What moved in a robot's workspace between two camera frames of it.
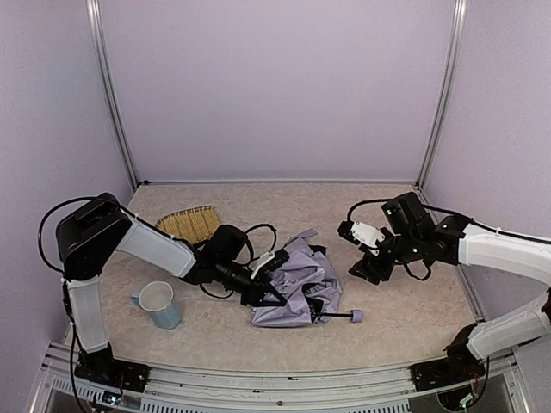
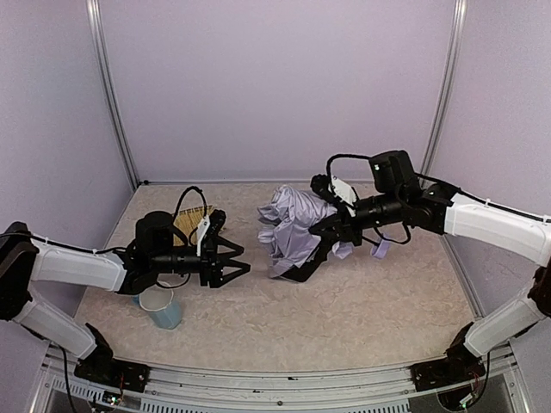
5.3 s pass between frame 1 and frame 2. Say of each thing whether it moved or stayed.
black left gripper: moved
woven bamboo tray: stayed
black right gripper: moved
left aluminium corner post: stayed
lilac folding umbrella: moved
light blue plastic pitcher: stayed
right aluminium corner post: stayed
